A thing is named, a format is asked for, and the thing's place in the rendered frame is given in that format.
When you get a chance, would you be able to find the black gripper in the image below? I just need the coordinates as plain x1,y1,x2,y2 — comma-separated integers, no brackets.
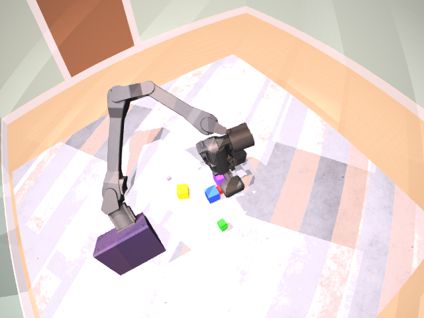
200,153,244,198

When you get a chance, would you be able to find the yellow cube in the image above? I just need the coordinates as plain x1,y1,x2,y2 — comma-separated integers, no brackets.
177,184,189,199

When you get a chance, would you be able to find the blue block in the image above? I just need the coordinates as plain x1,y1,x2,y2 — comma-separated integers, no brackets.
204,185,221,204

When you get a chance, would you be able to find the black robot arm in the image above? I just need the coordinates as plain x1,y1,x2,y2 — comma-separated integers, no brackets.
101,80,255,233

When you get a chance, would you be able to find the green block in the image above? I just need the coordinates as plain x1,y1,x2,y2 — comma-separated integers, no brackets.
217,218,227,229

